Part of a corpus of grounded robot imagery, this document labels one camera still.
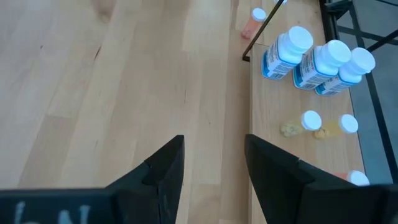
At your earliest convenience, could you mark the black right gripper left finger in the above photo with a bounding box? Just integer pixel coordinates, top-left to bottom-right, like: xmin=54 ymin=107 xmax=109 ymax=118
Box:
xmin=105 ymin=134 xmax=185 ymax=224

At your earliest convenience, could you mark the pink translucent pill bottle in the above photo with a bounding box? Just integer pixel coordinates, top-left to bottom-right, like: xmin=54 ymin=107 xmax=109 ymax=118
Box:
xmin=240 ymin=7 xmax=267 ymax=40

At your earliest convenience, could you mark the white-capped translucent pill bottle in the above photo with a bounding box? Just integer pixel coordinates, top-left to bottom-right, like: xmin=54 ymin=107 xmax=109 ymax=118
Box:
xmin=334 ymin=169 xmax=371 ymax=187
xmin=279 ymin=110 xmax=323 ymax=139

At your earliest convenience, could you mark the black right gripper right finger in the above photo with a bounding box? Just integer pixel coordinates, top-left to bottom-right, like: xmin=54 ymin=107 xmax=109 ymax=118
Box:
xmin=244 ymin=133 xmax=386 ymax=224

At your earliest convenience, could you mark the black aluminium table frame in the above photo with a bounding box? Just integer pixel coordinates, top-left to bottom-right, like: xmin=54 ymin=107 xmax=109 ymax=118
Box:
xmin=319 ymin=0 xmax=398 ymax=53

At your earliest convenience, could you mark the white melatonin supplement bottle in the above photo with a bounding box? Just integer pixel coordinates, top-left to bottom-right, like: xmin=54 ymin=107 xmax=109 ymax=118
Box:
xmin=292 ymin=39 xmax=352 ymax=91
xmin=261 ymin=26 xmax=314 ymax=80

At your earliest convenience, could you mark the white plain supplement bottle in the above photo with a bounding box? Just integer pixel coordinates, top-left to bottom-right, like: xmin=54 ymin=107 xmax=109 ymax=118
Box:
xmin=314 ymin=47 xmax=376 ymax=96

